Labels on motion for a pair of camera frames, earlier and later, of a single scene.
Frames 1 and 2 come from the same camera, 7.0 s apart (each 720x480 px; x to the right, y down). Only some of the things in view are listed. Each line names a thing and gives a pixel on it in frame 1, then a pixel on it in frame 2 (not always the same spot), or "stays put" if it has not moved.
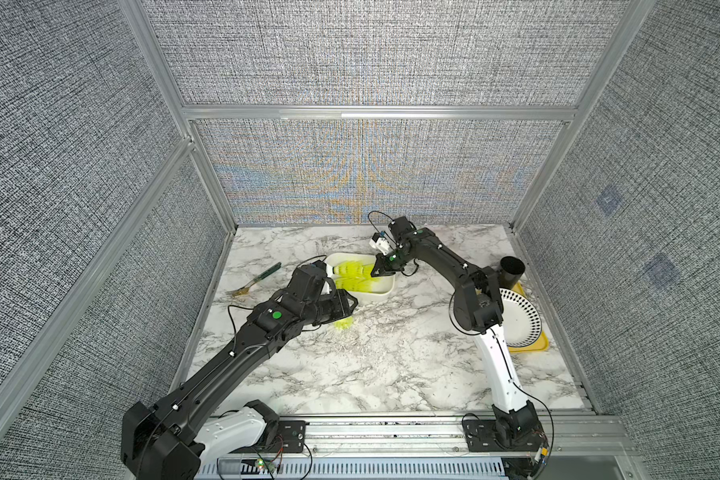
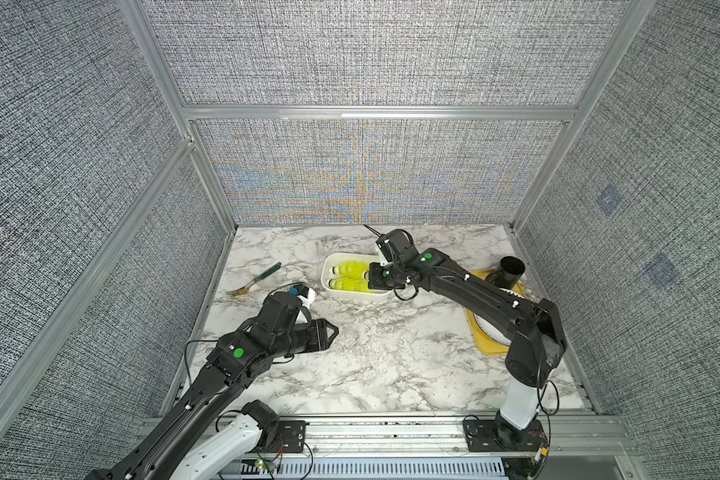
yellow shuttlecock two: (355, 281) stays put
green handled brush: (246, 288) stays put
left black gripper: (341, 305) to (322, 339)
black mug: (510, 271) stays put
